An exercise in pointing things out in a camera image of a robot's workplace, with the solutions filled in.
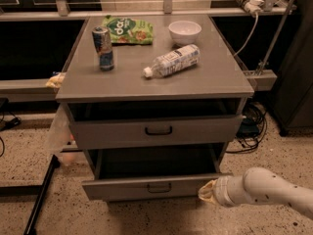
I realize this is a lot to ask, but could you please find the white power strip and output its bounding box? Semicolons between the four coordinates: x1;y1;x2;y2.
235;0;263;16

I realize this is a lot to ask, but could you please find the green snack bag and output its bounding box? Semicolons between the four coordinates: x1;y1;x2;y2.
102;16;154;45

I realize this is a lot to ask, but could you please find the clear plastic bag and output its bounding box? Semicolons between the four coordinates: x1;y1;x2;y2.
45;106;77;165

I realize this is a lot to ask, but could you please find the white cable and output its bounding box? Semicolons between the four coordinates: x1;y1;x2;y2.
232;13;260;58

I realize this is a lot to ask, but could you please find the blue energy drink can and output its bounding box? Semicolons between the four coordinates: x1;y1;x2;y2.
92;26;114;71

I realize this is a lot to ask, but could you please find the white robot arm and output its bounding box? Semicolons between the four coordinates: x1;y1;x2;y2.
198;167;313;219

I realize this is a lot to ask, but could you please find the grey drawer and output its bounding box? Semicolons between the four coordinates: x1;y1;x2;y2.
82;143;226;202
69;115;243;150

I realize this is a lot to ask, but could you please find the grey top drawer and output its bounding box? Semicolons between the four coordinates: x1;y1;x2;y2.
69;115;243;150

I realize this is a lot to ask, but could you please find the white bowl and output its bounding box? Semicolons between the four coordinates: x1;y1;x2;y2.
168;21;201;46

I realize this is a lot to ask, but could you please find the clear plastic water bottle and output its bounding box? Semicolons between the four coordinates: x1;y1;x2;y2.
143;44;201;78

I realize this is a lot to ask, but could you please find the black cable left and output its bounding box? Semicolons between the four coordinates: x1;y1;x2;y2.
0;97;22;159

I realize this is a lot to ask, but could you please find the grey drawer cabinet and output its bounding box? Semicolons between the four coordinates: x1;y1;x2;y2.
55;14;255;204

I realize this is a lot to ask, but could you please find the black cable bundle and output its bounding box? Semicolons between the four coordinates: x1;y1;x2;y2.
225;102;268;155

